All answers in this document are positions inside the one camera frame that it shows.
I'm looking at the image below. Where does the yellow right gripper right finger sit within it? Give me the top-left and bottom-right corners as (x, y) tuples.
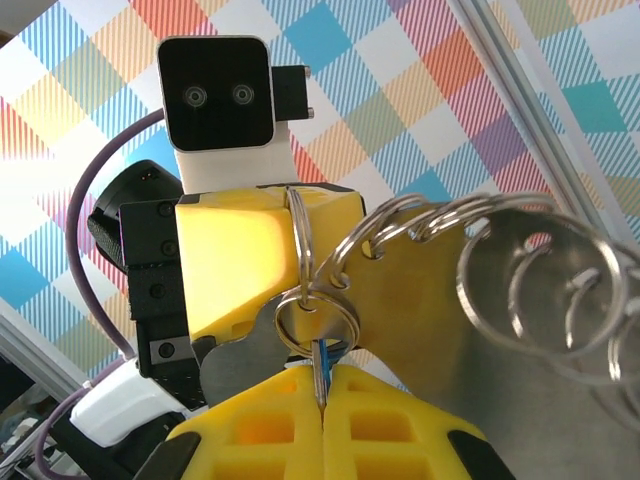
(323, 363), (517, 480)

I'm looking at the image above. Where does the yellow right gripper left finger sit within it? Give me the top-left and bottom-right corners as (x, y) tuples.
(129, 364), (327, 480)

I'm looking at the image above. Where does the small silver key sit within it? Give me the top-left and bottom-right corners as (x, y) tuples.
(198, 294), (302, 409)

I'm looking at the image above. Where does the small silver split ring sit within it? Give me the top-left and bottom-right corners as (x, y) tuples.
(273, 293), (360, 358)

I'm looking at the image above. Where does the metal plate with key rings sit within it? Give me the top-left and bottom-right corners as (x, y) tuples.
(285, 185), (640, 437)

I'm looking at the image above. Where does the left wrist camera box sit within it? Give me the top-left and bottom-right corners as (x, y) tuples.
(155, 35), (316, 197)

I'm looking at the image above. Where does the aluminium frame post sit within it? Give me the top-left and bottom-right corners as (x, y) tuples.
(446, 0), (640, 237)
(0, 310), (87, 402)

